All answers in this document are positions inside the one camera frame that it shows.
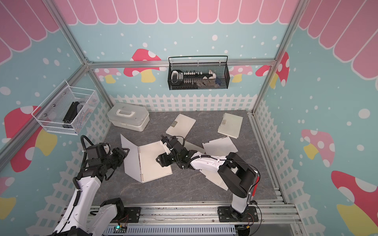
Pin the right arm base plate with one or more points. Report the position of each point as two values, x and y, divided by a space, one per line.
228 214

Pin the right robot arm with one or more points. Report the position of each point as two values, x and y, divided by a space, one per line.
240 177

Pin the white plastic storage box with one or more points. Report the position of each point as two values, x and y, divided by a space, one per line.
129 116

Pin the torn white page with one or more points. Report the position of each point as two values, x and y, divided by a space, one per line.
220 147

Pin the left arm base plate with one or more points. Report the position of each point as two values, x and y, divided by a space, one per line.
128 215

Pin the small green spiral notebook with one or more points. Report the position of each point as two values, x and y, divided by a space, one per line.
141 165

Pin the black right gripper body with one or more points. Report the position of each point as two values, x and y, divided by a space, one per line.
167 160

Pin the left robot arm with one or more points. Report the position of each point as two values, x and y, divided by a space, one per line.
75 220

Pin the large cream spiral notebook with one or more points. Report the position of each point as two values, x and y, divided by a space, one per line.
181 126

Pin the cream spiral notebook with label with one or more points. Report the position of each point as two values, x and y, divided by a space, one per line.
230 125

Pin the small green circuit board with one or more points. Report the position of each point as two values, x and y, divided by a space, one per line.
119 229

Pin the black wire wall basket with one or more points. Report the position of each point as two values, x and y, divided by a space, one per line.
218 64

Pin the black block in white basket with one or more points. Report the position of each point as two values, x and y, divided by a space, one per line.
71 115

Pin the items in black basket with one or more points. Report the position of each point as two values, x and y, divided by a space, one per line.
193 80

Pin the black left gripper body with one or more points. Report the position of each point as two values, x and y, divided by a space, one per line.
112 161

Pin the white wire wall basket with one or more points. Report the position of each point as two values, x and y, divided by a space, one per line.
51 112

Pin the red handled tool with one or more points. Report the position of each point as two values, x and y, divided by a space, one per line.
254 188

